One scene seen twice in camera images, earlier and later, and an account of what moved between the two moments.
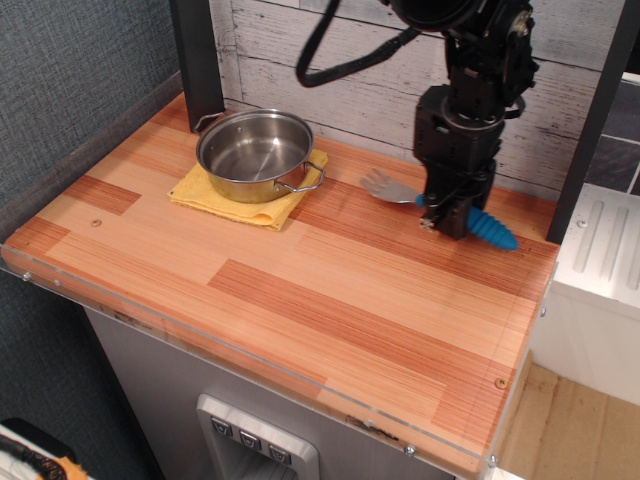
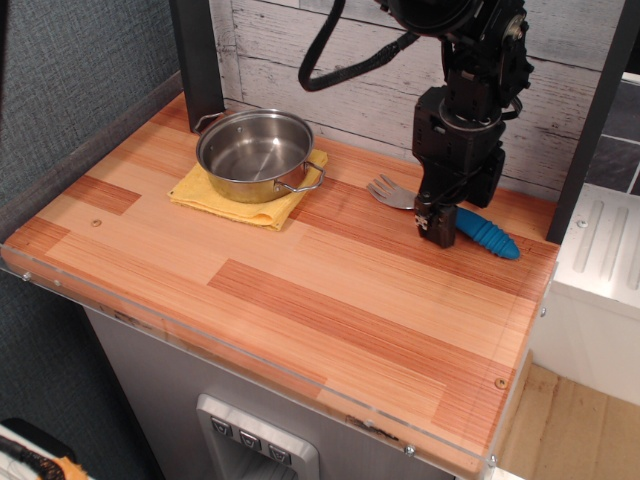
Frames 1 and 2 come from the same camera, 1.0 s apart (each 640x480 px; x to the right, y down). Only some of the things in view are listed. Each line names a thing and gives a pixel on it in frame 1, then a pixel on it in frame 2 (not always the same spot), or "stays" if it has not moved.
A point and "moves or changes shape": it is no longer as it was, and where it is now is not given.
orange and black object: x=50 y=457 stays
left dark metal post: x=196 y=43 stays
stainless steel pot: x=253 y=156 stays
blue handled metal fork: x=477 y=220 moves or changes shape
